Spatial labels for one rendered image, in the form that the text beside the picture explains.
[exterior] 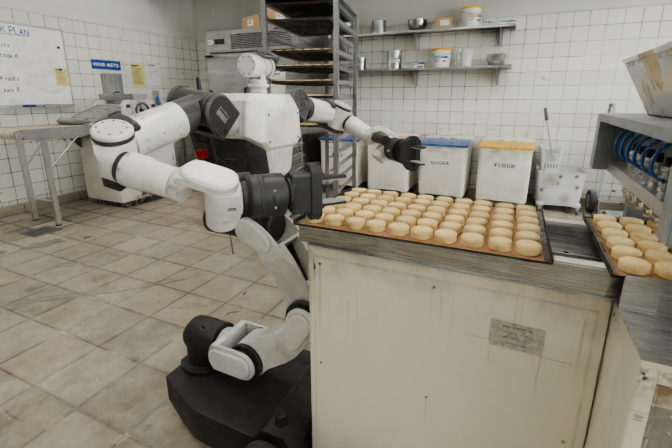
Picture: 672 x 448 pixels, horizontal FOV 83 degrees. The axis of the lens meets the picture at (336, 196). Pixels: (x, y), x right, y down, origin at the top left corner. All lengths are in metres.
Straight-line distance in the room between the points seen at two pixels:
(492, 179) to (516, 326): 3.57
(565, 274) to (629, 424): 0.27
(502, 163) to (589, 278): 3.54
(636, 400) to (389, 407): 0.60
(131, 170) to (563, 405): 1.03
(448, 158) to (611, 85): 1.83
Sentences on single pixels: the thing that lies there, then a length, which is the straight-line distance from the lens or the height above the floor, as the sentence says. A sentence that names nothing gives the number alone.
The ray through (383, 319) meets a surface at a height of 0.67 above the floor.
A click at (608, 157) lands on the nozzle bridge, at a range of 1.35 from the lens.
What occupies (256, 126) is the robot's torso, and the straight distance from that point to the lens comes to 1.12.
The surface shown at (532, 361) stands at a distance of 1.01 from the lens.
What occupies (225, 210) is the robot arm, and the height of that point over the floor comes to 1.02.
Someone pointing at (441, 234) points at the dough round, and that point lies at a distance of 0.90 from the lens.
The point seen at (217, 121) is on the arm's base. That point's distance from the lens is 1.05.
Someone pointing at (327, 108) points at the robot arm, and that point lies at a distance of 1.56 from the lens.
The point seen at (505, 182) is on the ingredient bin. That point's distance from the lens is 4.46.
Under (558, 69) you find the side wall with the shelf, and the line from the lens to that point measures 5.05.
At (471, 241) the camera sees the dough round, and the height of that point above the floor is 0.92.
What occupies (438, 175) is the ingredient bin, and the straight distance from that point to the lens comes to 4.52.
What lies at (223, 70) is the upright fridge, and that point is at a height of 1.56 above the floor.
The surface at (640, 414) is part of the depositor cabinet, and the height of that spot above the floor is 0.74.
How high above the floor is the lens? 1.22
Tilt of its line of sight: 15 degrees down
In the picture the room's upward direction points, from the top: straight up
